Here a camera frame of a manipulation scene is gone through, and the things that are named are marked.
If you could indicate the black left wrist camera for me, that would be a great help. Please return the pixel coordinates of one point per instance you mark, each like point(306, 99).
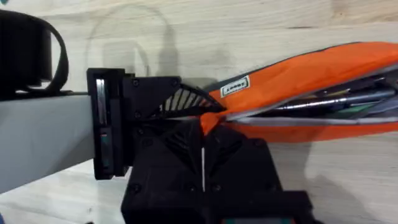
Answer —
point(23, 53)

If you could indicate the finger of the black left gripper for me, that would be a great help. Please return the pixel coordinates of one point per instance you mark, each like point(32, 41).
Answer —
point(146, 132)
point(149, 95)

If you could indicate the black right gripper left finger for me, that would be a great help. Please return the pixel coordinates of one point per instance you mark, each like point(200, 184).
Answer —
point(168, 186)

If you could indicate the grey and black left gripper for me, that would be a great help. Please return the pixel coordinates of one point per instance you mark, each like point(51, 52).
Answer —
point(40, 137)

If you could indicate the orange zip bag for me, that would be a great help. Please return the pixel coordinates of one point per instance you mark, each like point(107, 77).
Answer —
point(298, 71)

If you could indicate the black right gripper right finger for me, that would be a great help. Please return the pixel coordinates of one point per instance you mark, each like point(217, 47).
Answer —
point(239, 168)

